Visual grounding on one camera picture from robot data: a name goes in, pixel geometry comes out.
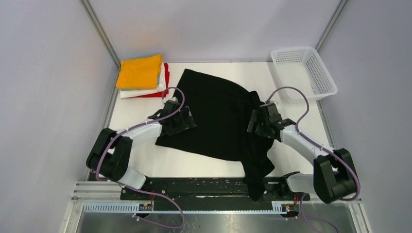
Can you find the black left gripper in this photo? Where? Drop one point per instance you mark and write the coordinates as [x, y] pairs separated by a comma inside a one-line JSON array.
[[186, 123]]

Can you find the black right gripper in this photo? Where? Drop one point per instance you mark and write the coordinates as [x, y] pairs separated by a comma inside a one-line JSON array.
[[257, 117]]

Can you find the black t shirt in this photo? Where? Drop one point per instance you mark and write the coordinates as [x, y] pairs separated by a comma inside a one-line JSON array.
[[222, 110]]

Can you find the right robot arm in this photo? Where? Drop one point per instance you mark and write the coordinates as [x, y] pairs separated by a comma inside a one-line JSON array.
[[334, 175]]

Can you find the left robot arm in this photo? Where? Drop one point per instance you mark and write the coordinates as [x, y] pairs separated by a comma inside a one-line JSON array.
[[111, 152]]

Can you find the folded red t shirt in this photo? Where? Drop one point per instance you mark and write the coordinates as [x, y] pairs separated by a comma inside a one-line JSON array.
[[165, 83]]

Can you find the folded white t shirt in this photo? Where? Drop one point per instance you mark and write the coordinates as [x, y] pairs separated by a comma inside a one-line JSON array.
[[131, 93]]

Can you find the folded orange t shirt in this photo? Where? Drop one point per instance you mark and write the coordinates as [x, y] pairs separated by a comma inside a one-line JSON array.
[[140, 73]]

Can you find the white plastic basket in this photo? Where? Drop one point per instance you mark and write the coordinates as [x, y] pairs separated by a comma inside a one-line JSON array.
[[302, 68]]

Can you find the right controller box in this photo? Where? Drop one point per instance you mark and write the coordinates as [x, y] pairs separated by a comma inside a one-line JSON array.
[[288, 208]]

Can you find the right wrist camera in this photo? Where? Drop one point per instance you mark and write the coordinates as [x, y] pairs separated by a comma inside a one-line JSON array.
[[274, 103]]

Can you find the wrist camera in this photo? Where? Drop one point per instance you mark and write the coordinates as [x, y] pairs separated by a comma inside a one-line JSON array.
[[173, 100], [274, 103]]

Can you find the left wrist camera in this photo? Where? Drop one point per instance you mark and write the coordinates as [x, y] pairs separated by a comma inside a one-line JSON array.
[[173, 100]]

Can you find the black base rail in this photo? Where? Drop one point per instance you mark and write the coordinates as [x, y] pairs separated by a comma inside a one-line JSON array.
[[223, 194]]

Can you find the right aluminium frame post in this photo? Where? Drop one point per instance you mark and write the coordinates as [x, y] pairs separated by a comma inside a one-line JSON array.
[[332, 21]]

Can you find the aluminium frame post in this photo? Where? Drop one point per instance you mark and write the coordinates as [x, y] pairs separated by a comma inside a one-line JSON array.
[[100, 31], [332, 21]]

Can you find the left aluminium frame post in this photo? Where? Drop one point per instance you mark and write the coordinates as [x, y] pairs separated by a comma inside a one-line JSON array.
[[100, 31]]

